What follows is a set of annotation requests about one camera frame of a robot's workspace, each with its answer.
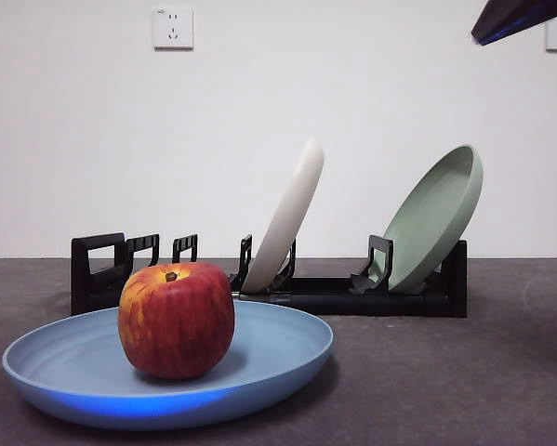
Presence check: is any white plate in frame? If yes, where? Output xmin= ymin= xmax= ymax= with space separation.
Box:
xmin=239 ymin=136 xmax=325 ymax=295

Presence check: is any blue plate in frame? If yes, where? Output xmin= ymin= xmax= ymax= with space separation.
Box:
xmin=1 ymin=299 xmax=335 ymax=432

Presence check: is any green plate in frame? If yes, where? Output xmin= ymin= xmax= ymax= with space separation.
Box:
xmin=380 ymin=143 xmax=484 ymax=294

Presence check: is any black plate rack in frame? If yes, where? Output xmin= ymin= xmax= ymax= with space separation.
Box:
xmin=70 ymin=231 xmax=469 ymax=321

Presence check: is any red apple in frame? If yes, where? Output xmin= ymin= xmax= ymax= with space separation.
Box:
xmin=117 ymin=260 xmax=236 ymax=381

